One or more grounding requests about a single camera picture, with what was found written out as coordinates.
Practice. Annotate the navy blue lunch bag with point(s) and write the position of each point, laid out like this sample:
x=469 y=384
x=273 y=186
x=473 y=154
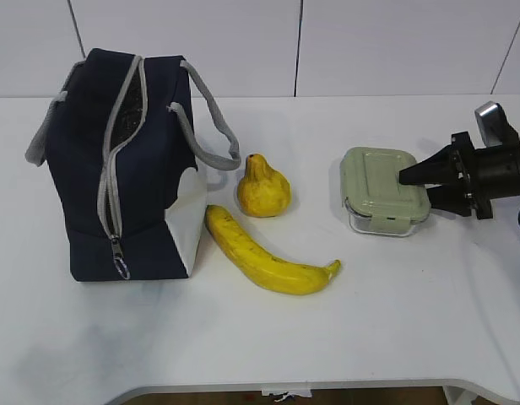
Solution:
x=124 y=140

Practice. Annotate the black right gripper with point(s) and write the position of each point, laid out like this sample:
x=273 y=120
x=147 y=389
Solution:
x=470 y=177

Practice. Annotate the yellow pear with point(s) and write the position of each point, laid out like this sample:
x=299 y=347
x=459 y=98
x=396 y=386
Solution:
x=263 y=192

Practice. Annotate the green lid glass container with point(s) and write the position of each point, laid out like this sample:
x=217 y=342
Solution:
x=377 y=204

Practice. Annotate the yellow banana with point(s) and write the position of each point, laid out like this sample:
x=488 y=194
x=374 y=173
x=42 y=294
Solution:
x=261 y=266

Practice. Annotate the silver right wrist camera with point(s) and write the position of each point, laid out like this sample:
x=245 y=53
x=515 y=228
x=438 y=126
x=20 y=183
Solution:
x=494 y=128

